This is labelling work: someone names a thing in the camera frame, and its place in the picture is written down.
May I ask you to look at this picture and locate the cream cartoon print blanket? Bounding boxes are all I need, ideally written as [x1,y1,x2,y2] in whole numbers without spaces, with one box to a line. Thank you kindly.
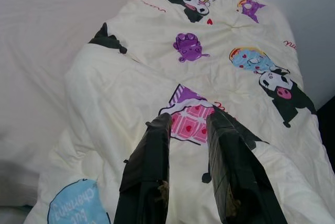
[25,0,335,224]

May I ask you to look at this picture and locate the black wardrobe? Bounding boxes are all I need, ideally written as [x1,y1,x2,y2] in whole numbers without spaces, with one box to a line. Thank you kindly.
[315,97,335,148]

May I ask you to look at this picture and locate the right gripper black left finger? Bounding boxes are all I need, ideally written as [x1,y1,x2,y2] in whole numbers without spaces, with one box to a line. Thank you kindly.
[113,112,173,224]

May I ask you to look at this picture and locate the cream sheeted bed mattress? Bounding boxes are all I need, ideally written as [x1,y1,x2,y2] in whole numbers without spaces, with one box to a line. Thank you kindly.
[0,0,147,207]

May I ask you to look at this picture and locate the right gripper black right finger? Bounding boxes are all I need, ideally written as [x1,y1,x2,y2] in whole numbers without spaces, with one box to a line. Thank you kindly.
[206,110,288,224]

